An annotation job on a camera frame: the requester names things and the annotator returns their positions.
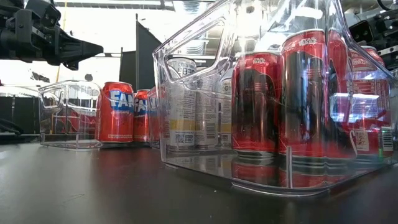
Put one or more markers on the small black dome device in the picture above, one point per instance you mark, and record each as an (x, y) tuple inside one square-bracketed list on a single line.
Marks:
[(88, 77)]

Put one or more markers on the black low partition wall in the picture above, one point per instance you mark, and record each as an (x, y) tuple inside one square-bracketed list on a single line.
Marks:
[(15, 109)]

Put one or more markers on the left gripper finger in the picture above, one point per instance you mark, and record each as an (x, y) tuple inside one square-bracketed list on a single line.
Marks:
[(77, 49)]

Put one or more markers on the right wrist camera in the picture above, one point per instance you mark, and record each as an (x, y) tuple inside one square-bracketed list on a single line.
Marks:
[(360, 31)]

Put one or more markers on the clear plastic storage bin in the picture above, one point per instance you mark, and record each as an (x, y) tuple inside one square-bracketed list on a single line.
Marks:
[(202, 168), (74, 93)]

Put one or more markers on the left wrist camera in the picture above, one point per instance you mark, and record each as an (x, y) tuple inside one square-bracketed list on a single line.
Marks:
[(43, 12)]

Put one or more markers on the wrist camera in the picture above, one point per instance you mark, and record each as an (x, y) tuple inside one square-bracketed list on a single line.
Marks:
[(43, 12), (360, 31)]

